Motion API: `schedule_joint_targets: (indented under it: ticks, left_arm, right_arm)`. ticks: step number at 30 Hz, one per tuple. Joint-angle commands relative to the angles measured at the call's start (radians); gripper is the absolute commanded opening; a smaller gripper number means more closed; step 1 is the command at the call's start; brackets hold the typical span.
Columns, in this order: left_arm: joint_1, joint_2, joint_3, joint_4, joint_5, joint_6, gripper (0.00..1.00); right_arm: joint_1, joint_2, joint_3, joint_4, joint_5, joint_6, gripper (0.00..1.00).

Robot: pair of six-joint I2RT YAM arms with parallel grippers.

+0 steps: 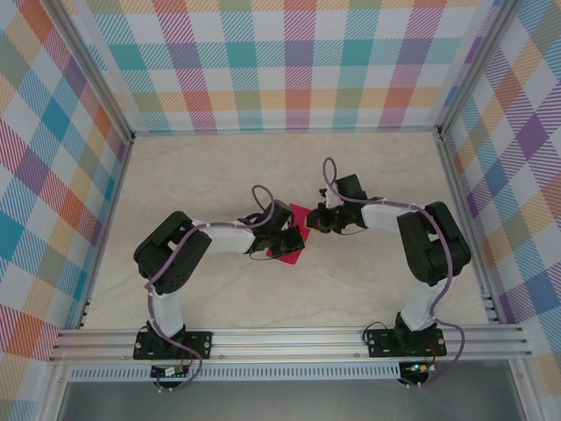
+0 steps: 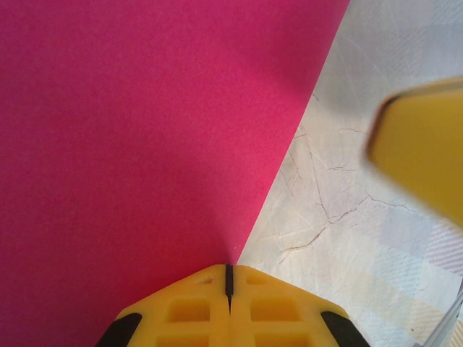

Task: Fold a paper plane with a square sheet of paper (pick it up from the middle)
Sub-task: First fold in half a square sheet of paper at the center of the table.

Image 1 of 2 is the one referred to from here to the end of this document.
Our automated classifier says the pink paper sheet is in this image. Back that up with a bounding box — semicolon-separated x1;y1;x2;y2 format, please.
271;202;316;267

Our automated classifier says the grey metal panel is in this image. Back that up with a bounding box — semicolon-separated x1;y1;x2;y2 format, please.
56;379;527;421

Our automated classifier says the thin black right gripper wire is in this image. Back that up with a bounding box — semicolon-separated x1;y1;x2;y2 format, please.
339;218;370;236

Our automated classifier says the thin black gripper wire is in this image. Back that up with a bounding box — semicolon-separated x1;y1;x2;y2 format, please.
249;247;281;264
339;218;370;236

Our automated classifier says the thin black left gripper wire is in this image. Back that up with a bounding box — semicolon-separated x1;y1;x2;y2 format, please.
249;247;281;264

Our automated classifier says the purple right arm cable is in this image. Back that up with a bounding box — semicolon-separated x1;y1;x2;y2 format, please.
323;157;466;389

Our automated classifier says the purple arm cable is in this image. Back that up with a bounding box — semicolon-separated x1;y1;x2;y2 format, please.
146;184;281;394
323;157;466;389

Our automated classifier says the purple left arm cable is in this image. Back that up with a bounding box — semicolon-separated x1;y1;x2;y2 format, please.
146;184;281;394

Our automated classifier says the aluminium frame crossbar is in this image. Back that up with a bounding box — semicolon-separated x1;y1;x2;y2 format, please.
131;127;442;138

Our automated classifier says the long aluminium mounting rail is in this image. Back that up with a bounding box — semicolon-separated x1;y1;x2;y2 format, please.
47;323;534;364

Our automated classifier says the thin black base wire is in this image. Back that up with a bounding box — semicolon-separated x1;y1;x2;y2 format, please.
362;321;398;347

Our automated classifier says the aluminium side rail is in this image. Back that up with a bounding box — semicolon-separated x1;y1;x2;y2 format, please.
437;133;503;325
76;135;135;330

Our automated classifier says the slotted grey cable duct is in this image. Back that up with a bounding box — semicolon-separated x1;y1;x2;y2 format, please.
65;367;402;382

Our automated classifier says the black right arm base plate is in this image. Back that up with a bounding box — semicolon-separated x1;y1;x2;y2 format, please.
366;328;448;359

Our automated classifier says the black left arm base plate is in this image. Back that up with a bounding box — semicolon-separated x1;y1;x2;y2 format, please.
132;331;214;361

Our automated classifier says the aluminium frame post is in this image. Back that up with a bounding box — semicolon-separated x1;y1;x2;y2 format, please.
437;0;527;141
43;0;136;146

